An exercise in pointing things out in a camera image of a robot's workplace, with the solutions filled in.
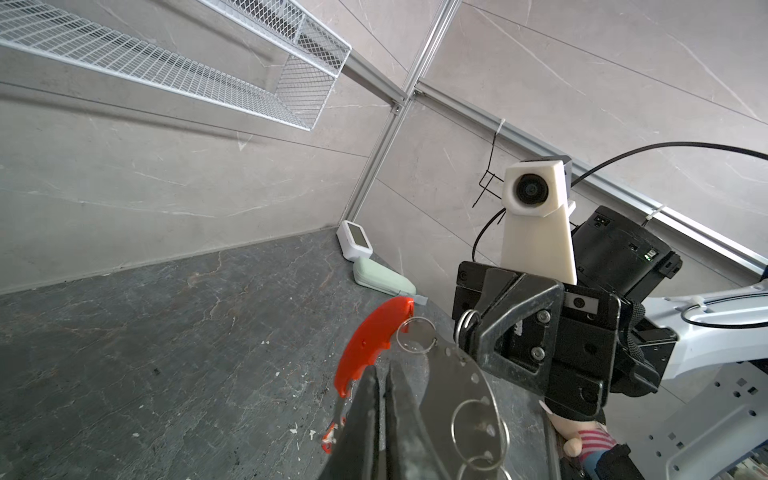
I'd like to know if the white digital timer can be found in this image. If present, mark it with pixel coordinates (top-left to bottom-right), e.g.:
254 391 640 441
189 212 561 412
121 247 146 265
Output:
336 220 373 262

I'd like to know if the black wire hook rack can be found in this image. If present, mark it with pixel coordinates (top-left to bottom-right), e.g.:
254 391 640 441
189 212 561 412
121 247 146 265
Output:
471 132 503 208

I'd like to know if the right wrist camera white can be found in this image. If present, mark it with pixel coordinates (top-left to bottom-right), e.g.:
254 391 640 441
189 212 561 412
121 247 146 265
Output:
500 156 577 285

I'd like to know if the boy plush doll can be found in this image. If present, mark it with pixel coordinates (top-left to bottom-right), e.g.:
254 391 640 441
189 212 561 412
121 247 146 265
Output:
539 400 618 479

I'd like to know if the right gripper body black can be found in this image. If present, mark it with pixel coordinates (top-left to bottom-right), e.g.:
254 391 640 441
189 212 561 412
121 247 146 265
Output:
453 261 678 420

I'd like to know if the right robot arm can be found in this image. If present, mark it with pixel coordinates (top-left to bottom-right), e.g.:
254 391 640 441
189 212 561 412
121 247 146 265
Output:
454 207 767 479

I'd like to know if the grey key organizer red handle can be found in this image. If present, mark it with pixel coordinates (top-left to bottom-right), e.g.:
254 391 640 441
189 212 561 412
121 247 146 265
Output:
329 297 510 479

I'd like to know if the green eyeglass case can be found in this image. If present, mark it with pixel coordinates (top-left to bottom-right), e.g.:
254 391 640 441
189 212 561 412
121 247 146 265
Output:
353 258 428 305

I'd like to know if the white wire mesh basket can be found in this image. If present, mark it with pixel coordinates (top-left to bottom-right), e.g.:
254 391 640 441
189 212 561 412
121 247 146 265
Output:
1 1 352 131

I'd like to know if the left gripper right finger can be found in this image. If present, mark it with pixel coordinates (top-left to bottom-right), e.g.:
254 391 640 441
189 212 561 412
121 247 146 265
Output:
383 362 449 479

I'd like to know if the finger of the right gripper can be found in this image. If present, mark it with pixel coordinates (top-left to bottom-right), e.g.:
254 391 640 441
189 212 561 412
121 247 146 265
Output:
461 268 565 395

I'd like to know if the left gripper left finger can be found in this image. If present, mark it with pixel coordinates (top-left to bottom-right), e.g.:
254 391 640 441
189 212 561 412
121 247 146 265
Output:
318 366 380 480

